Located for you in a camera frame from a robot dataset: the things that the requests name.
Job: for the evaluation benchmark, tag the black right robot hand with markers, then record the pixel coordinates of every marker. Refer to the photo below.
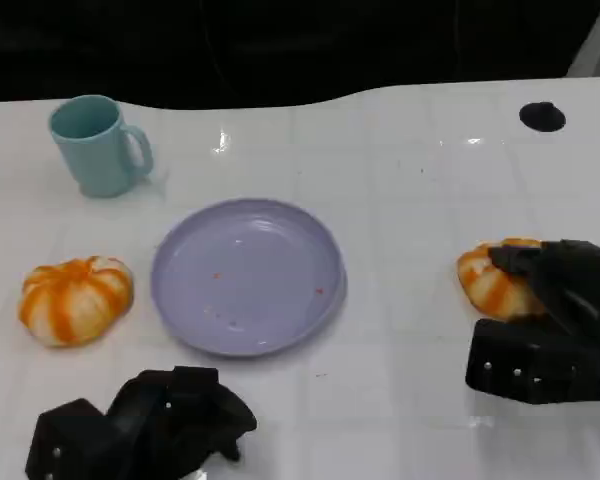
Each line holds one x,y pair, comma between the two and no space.
575,280

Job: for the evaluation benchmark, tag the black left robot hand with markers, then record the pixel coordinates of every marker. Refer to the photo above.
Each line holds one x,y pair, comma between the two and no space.
180,430

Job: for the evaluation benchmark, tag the orange and white bread roll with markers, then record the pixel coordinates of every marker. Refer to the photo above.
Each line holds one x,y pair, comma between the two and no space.
75,305
490,295

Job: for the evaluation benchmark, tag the lilac plate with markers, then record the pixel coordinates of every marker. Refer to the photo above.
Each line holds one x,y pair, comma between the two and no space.
250,280

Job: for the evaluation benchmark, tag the black table grommet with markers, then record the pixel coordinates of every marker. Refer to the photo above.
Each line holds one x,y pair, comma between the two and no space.
542,116

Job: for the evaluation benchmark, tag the pale green mug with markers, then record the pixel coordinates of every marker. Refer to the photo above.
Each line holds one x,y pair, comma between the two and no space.
92,160

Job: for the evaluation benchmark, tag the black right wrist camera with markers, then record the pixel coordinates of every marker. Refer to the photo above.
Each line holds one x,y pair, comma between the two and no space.
525,360

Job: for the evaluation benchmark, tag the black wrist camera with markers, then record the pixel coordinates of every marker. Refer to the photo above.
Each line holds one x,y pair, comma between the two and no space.
525,360
65,440

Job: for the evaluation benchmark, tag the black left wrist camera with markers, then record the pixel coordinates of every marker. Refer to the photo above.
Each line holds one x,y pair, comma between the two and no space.
65,440

